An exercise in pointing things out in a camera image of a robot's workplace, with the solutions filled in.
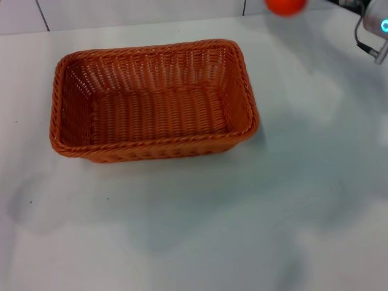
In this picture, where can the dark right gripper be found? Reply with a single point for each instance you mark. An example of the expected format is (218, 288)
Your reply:
(351, 2)

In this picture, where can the orange toy fruit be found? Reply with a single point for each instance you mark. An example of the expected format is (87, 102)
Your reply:
(285, 6)

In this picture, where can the orange woven plastic basket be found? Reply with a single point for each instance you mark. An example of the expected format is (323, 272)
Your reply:
(157, 115)

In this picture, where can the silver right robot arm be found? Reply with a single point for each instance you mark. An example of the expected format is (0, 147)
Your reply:
(377, 21)

